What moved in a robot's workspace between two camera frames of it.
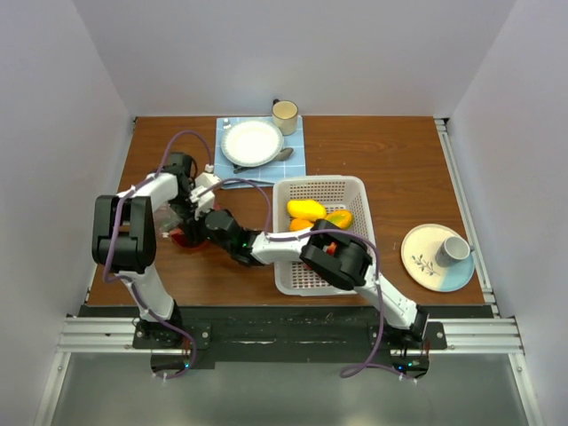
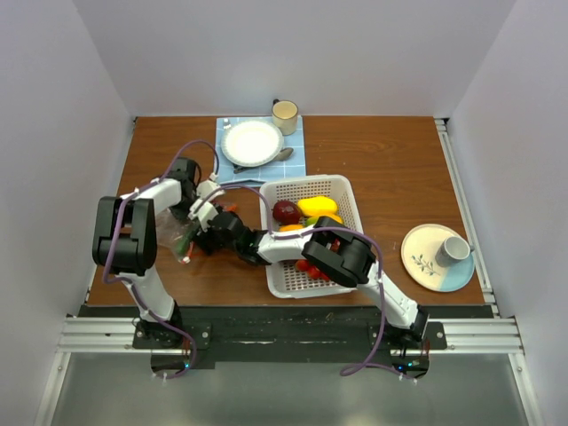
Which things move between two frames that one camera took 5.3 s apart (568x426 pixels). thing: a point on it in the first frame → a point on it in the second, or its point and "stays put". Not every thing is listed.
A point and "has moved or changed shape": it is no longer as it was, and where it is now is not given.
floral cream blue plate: (418, 257) stays put
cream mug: (285, 113) stays put
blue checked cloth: (224, 168) stays put
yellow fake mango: (306, 209) has moved or changed shape
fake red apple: (180, 240) → (286, 212)
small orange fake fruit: (300, 224) has moved or changed shape
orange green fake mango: (343, 218) → (311, 221)
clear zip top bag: (166, 220) has moved or changed shape
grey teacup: (453, 249) stays put
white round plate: (251, 143) stays put
